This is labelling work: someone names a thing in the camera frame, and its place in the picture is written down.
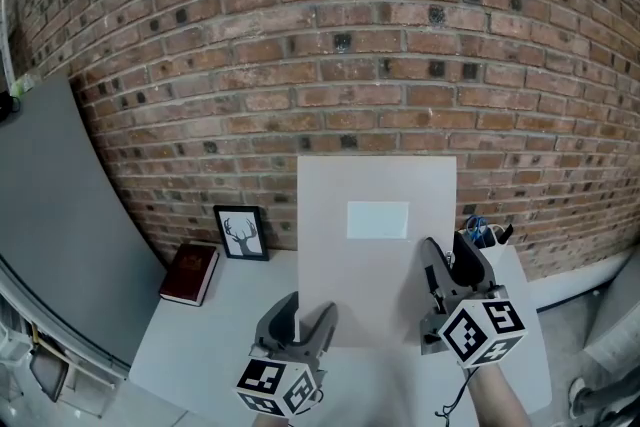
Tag person's left forearm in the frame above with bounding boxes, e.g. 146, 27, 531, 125
251, 413, 292, 427

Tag blue scissors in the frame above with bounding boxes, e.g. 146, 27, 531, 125
465, 214, 490, 240

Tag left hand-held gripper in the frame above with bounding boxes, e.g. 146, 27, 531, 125
235, 291, 340, 419

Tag white wire rack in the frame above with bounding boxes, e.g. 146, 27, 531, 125
0, 294, 36, 416

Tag dark red book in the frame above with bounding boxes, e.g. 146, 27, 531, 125
158, 241, 221, 308

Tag brown folding chair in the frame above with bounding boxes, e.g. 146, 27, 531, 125
28, 322, 72, 405

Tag black framed deer picture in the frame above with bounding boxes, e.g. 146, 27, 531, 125
212, 204, 271, 263

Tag person's right forearm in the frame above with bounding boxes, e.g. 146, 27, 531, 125
462, 361, 532, 427

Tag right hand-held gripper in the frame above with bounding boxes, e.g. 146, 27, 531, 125
419, 232, 529, 370

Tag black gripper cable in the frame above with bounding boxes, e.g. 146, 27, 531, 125
433, 364, 477, 422

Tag beige box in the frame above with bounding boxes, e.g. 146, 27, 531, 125
295, 155, 459, 350

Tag grey refrigerator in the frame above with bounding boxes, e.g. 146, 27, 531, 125
0, 73, 169, 369

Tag black object on refrigerator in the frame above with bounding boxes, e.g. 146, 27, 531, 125
0, 91, 22, 125

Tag white pen holder tray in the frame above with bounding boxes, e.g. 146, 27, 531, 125
455, 223, 516, 272

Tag white desk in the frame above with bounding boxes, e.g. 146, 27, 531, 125
128, 242, 554, 427

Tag white baseboard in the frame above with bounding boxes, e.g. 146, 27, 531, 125
526, 246, 640, 315

